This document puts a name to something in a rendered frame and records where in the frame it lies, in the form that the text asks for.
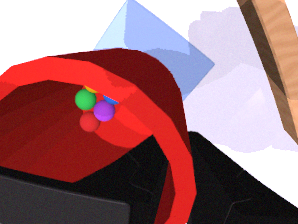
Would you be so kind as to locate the tan flat bar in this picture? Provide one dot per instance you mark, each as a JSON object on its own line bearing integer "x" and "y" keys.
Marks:
{"x": 276, "y": 41}

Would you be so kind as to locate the blue marble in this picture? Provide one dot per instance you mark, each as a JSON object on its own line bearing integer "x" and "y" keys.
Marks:
{"x": 110, "y": 101}

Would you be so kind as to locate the green ball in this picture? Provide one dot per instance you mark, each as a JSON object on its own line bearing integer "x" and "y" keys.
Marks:
{"x": 86, "y": 99}

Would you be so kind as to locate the red cup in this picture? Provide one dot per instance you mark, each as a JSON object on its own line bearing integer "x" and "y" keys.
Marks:
{"x": 40, "y": 129}

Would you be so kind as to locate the purple marble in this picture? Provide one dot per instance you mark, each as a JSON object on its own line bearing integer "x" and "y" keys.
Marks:
{"x": 104, "y": 111}

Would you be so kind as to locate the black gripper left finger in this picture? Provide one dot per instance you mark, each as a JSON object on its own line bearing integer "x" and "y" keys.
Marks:
{"x": 127, "y": 191}

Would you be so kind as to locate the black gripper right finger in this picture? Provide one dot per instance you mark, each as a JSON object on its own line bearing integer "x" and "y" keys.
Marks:
{"x": 227, "y": 194}

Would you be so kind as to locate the red marble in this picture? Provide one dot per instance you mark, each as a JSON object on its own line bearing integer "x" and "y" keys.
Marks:
{"x": 89, "y": 121}

